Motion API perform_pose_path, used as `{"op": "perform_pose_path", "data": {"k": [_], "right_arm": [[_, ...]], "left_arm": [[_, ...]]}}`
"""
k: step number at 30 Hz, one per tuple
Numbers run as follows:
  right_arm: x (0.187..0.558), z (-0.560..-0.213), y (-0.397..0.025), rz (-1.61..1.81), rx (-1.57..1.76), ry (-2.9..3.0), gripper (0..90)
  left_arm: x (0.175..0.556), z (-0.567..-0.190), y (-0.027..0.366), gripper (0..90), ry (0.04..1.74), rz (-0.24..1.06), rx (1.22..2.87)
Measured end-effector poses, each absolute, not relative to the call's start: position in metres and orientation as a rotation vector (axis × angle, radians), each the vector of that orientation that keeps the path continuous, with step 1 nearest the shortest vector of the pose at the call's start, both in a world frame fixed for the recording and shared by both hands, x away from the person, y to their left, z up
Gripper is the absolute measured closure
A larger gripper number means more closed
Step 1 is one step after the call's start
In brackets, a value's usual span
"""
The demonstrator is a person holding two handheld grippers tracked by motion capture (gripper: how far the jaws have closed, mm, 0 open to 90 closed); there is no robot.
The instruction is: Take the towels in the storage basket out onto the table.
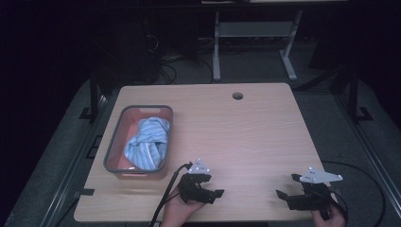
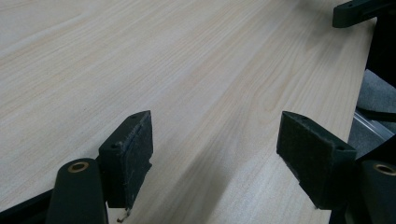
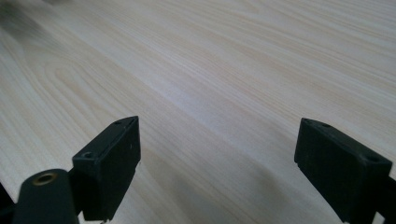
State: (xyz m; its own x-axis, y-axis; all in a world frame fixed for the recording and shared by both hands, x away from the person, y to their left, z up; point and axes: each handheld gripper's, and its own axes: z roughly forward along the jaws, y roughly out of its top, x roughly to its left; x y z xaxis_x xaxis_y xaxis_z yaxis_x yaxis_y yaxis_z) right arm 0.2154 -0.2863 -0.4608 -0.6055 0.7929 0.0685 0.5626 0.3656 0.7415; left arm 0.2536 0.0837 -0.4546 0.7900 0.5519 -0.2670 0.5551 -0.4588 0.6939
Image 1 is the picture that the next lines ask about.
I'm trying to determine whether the black table edge bracket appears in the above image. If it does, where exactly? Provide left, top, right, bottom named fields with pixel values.
left=73, top=187, right=96, bottom=199

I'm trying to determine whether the person's right hand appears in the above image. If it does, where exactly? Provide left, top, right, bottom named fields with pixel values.
left=310, top=203, right=347, bottom=227

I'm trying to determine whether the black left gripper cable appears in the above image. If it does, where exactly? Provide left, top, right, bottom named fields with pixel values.
left=148, top=161, right=194, bottom=227

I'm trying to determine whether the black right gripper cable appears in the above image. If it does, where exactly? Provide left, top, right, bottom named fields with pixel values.
left=321, top=160, right=387, bottom=222

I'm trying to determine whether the blue striped cloth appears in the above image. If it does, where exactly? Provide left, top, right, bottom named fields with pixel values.
left=123, top=116, right=171, bottom=172

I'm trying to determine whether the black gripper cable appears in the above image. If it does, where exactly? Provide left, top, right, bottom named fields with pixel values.
left=148, top=161, right=194, bottom=227
left=321, top=160, right=387, bottom=222

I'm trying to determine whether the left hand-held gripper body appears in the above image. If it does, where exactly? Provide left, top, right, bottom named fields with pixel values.
left=177, top=158, right=213, bottom=204

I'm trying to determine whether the white metal desk frame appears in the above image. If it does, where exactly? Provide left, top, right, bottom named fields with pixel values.
left=211, top=9, right=305, bottom=82

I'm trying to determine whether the bundle of floor cables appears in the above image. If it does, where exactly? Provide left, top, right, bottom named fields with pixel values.
left=143, top=32, right=216, bottom=85

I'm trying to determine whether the aluminium frame rail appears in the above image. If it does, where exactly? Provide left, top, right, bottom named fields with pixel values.
left=39, top=94, right=110, bottom=227
left=335, top=94, right=401, bottom=211

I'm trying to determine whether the pink basket with grey rim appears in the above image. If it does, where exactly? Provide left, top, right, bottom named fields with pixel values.
left=103, top=104, right=174, bottom=181

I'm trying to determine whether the black metal stand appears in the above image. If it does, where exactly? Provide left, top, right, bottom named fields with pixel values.
left=78, top=67, right=110, bottom=122
left=344, top=64, right=374, bottom=123

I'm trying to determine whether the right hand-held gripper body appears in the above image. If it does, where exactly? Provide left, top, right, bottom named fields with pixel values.
left=288, top=166, right=344, bottom=220

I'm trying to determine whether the person's left hand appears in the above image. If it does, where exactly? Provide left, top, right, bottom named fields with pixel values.
left=160, top=192, right=206, bottom=227

